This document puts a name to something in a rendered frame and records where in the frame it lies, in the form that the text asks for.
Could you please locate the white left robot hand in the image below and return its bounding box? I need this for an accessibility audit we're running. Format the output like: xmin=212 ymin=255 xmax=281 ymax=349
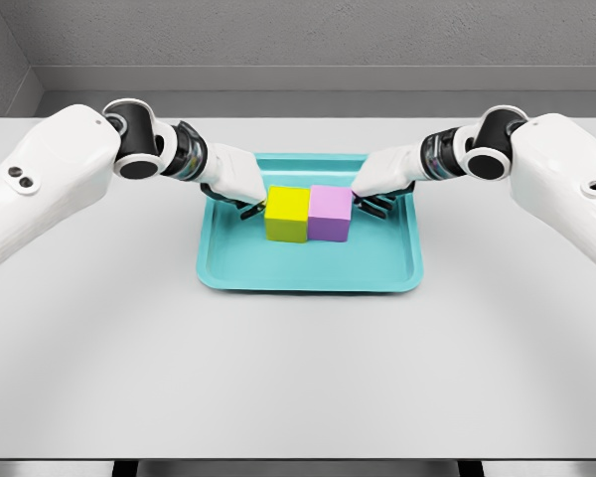
xmin=200 ymin=147 xmax=268 ymax=222

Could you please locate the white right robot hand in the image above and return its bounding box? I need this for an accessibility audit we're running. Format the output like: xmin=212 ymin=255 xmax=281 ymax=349
xmin=351 ymin=149 xmax=417 ymax=220

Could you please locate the pink cube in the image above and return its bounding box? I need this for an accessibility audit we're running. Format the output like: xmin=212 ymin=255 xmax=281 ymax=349
xmin=306 ymin=184 xmax=355 ymax=244

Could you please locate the yellow cube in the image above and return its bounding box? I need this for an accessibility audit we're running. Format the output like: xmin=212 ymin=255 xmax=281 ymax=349
xmin=264 ymin=185 xmax=313 ymax=244

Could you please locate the teal tray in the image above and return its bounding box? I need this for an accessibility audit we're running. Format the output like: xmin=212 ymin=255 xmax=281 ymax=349
xmin=196 ymin=152 xmax=424 ymax=294

